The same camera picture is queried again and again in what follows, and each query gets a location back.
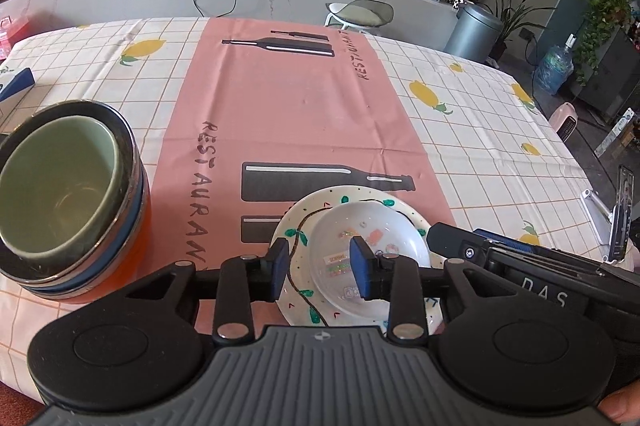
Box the long-leaf potted plant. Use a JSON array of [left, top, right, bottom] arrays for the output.
[[482, 0, 556, 61]]

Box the pink box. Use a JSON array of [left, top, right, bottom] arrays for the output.
[[0, 16, 31, 61]]

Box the silver trash can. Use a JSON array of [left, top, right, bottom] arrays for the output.
[[444, 3, 505, 62]]

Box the small white sticker dish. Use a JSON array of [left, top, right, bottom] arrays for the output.
[[308, 202, 431, 313]]

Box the green vine plant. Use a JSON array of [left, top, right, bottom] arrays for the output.
[[567, 0, 640, 86]]

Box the phone on metal stand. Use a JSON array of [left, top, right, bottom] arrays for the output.
[[580, 163, 640, 264]]

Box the blue water bottle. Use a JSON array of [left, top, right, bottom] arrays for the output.
[[537, 33, 576, 95]]

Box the white stool with grey seat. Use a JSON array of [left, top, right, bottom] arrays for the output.
[[324, 0, 394, 37]]

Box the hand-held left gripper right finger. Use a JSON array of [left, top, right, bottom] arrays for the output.
[[350, 236, 506, 341]]

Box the green ceramic bowl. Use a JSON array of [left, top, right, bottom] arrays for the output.
[[0, 116, 132, 259]]

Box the stack of coloured bowls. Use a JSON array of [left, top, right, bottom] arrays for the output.
[[0, 100, 152, 305]]

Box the pink and checked tablecloth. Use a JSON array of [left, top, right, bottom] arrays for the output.
[[0, 16, 613, 387]]

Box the pink heater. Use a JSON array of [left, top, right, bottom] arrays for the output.
[[549, 102, 581, 144]]

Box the person's right hand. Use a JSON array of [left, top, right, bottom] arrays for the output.
[[597, 383, 640, 424]]

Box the blue and white box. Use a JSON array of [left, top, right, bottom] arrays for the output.
[[0, 68, 37, 104]]

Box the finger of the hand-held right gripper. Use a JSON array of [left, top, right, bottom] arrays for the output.
[[426, 222, 501, 265], [472, 228, 566, 257]]

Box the dark cabinet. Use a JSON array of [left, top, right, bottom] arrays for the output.
[[570, 26, 640, 127]]

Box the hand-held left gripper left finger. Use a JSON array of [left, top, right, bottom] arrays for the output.
[[125, 238, 291, 341]]

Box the white painted ceramic plate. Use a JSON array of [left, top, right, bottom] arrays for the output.
[[270, 187, 451, 337]]

